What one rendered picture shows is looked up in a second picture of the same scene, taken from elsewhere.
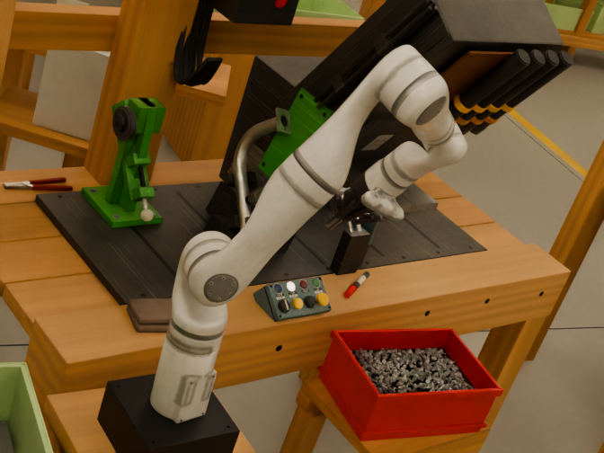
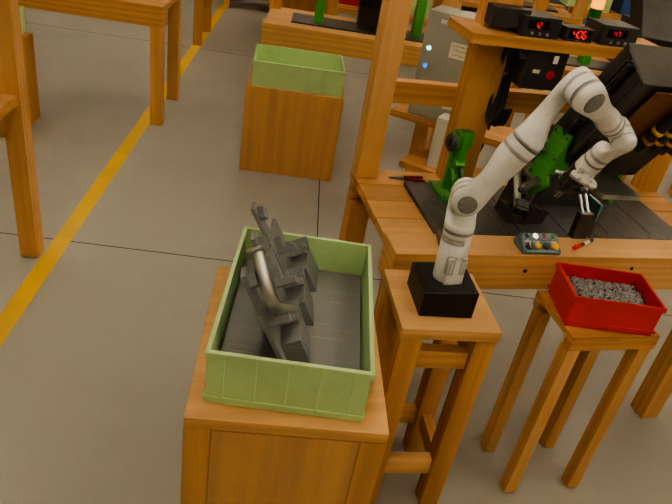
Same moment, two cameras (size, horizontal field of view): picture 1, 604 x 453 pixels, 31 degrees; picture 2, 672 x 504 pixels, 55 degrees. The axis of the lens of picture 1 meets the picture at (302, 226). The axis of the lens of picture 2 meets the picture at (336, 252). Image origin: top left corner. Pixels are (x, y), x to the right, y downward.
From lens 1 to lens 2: 0.47 m
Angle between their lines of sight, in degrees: 26
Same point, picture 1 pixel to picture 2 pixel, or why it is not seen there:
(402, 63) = (577, 75)
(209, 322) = (463, 227)
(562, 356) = not seen: outside the picture
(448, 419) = (626, 322)
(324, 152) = (528, 128)
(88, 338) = (411, 245)
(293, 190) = (509, 150)
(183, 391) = (447, 266)
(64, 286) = (406, 222)
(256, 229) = (488, 172)
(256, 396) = not seen: hidden behind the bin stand
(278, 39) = not seen: hidden behind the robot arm
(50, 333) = (391, 239)
